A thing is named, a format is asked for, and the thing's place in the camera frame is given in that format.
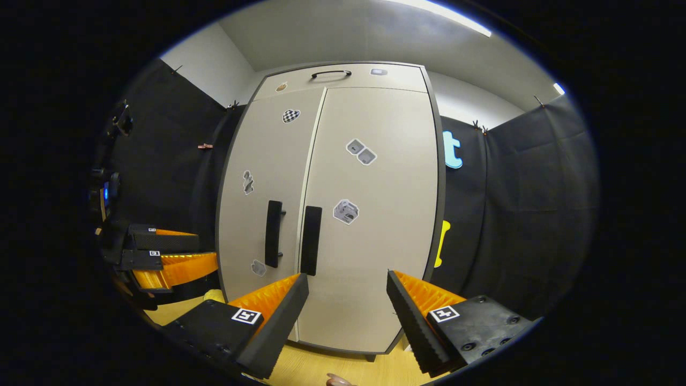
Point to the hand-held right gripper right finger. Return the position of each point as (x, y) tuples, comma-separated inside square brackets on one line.
[(412, 321)]

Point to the fluorescent ceiling light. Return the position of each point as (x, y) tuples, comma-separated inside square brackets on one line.
[(445, 13), (559, 88)]

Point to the cabinet door with checkered sticker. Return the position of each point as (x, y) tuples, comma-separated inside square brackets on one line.
[(252, 225)]

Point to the grey wooden cabinet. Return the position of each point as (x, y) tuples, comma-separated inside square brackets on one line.
[(441, 187)]

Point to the cabinet door with cube sticker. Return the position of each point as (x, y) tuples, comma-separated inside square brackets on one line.
[(386, 241)]

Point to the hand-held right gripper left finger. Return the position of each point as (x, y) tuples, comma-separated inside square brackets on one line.
[(273, 327)]

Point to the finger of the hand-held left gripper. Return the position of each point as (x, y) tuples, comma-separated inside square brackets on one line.
[(166, 242), (182, 271)]

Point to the yellow round coaster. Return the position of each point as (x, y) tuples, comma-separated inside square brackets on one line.
[(214, 296)]

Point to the beige cabinet drawer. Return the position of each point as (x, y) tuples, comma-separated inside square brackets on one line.
[(396, 80)]

